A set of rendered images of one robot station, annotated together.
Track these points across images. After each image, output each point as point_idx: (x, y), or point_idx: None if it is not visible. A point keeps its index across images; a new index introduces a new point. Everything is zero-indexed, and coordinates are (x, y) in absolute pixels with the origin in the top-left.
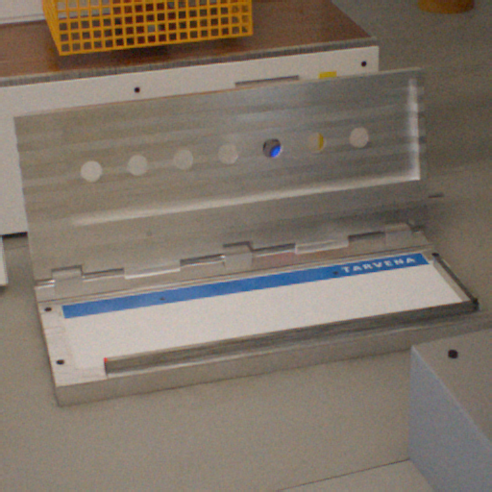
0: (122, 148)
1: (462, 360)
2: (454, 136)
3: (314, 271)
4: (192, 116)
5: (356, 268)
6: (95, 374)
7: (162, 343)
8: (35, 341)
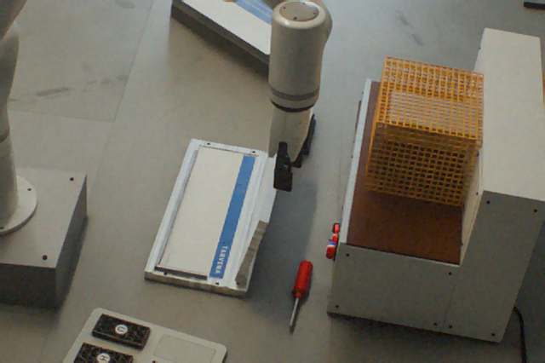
0: None
1: (66, 180)
2: None
3: (230, 237)
4: None
5: (222, 250)
6: (192, 149)
7: (202, 172)
8: None
